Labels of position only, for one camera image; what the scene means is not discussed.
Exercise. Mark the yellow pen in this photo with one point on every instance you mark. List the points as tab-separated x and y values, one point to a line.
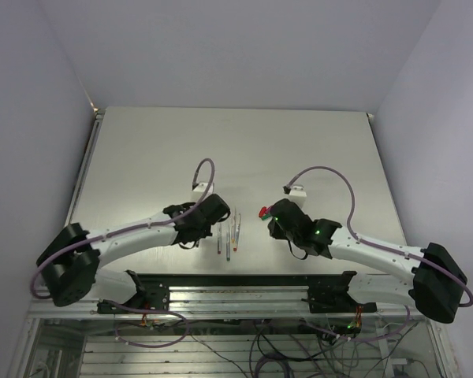
233	224

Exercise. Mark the purple pen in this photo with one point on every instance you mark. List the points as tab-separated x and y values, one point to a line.
219	238

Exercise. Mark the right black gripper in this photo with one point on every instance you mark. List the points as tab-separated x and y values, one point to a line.
274	231

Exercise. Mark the green pen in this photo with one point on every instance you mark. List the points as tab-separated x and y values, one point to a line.
228	242

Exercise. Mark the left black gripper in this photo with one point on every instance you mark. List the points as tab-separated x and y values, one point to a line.
188	205

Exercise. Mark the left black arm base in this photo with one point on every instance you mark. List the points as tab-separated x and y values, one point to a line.
142	295

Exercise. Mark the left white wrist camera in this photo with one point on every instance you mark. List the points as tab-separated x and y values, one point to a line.
201	190

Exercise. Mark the red pen cap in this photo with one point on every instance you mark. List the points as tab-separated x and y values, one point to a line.
263	212

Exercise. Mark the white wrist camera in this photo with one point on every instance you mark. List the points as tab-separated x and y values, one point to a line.
296	194
201	190

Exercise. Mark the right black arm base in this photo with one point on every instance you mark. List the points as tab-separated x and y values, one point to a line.
329	294

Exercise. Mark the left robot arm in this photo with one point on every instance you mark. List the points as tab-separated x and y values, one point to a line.
72	266

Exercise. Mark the aluminium frame rail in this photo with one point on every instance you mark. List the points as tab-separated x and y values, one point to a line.
196	303

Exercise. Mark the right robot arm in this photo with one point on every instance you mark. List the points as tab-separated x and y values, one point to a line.
427	278

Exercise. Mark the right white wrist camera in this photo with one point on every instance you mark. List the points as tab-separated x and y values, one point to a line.
296	194

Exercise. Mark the red pen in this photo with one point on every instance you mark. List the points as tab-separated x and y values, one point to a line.
236	231

